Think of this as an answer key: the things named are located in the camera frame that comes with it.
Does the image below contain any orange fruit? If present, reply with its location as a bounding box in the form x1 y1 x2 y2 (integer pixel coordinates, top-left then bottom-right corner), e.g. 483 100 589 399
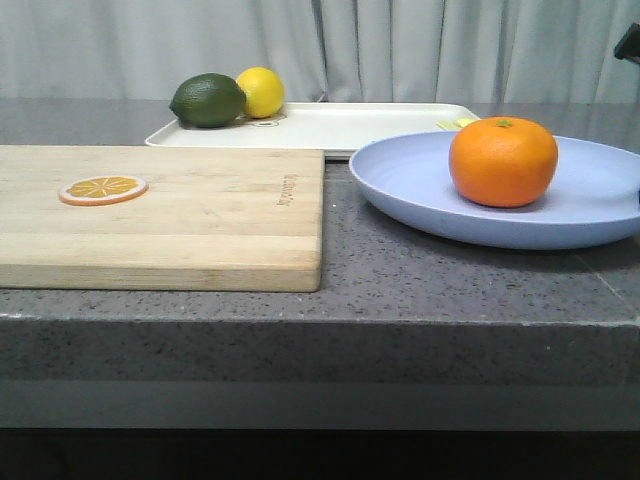
449 117 559 208

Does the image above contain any light blue plate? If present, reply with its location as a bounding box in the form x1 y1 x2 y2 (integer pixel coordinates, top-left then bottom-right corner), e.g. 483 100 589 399
349 132 639 250

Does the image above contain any cream white tray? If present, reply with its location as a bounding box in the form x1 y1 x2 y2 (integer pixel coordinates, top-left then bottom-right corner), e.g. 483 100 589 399
145 102 479 160

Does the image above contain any wooden cutting board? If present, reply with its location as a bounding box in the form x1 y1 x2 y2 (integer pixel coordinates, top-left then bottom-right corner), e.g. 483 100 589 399
1 145 324 292

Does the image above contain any yellow lemon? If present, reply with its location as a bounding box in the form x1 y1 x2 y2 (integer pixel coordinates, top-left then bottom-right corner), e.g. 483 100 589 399
236 66 285 119

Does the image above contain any green lime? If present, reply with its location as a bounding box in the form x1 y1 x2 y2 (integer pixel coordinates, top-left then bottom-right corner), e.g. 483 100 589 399
169 73 246 128

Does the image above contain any grey curtain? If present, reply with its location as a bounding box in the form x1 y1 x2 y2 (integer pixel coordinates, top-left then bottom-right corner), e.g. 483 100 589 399
1 1 639 104

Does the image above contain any orange slice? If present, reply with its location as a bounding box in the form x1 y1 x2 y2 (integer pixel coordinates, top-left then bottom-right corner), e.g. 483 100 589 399
58 175 149 206

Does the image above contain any black robot part at edge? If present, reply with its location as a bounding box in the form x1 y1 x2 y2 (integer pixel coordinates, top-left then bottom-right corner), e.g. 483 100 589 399
614 22 640 64

